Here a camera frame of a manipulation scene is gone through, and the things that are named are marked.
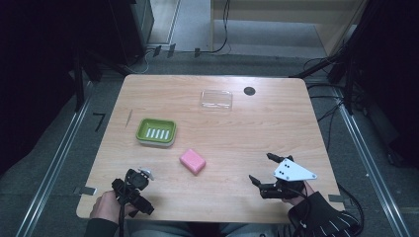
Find black hanging cable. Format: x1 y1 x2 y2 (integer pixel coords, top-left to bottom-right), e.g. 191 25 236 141
197 0 232 55

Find person's left hand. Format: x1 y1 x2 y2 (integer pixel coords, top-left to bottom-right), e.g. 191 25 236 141
89 190 138 225

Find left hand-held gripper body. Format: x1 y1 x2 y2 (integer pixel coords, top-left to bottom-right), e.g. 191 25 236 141
111 166 155 218

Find hand-held gripper cable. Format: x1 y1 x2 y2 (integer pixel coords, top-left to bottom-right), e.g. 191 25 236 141
118 171 130 237
336 182 366 237

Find white floor cable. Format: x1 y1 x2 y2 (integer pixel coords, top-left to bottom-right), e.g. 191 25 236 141
129 48 156 75

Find green soap dish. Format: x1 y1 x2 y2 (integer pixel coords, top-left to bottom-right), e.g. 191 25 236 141
135 118 178 148

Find clear plastic lid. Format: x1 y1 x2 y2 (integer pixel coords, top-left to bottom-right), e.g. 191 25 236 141
200 89 234 112

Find person's legs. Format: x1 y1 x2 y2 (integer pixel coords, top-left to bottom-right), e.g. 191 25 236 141
126 219 282 237

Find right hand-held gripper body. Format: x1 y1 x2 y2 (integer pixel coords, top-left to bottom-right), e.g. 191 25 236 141
258 156 318 200

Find dark cabinet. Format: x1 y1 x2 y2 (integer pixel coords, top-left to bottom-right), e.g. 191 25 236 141
107 0 155 66

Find black tripod stand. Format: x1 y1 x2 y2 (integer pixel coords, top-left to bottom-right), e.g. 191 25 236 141
290 33 367 116

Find person's right hand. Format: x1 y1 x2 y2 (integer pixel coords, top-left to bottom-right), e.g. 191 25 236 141
289 182 316 207

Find pink soap bar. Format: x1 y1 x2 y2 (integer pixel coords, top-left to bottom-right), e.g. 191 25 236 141
179 148 208 177

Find metal floor rail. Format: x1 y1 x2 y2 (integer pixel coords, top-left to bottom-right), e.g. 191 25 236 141
15 82 94 237
334 87 413 237

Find right hand-held gripper cable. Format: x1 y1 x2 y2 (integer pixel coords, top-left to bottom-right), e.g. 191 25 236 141
336 182 366 237

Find left hand-held gripper cable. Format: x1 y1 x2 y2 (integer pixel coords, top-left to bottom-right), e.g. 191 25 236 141
118 171 130 237

